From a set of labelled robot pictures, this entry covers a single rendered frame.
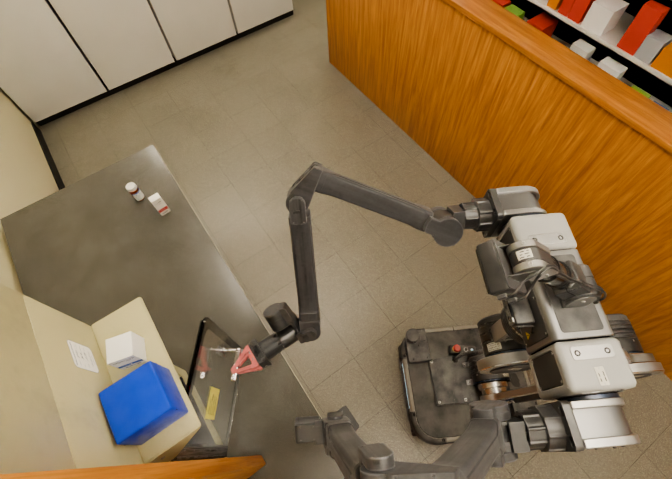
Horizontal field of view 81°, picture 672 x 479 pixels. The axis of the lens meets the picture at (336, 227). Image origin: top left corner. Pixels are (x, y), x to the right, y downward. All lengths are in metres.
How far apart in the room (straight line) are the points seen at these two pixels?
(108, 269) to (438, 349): 1.58
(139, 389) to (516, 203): 0.92
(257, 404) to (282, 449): 0.16
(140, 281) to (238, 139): 1.83
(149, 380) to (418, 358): 1.52
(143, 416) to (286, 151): 2.52
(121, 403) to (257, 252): 1.93
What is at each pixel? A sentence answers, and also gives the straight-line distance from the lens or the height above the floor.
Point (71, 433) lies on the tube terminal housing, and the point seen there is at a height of 1.70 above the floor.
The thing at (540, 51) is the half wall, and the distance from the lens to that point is 2.18.
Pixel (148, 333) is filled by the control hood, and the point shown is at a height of 1.51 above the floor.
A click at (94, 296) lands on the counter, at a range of 1.78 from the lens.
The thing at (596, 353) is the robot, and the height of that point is 1.53.
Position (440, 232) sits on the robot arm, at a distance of 1.02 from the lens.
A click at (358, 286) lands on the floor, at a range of 2.51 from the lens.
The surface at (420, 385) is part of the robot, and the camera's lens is 2.15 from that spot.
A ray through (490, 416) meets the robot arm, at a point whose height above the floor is 1.49.
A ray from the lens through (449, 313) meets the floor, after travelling 2.52.
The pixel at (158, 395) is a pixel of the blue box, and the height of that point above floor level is 1.60.
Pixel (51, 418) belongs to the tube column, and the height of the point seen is 1.73.
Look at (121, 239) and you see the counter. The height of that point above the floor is 0.94.
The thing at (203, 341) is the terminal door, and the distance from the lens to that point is 1.06.
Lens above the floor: 2.34
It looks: 61 degrees down
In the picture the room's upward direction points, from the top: 4 degrees counter-clockwise
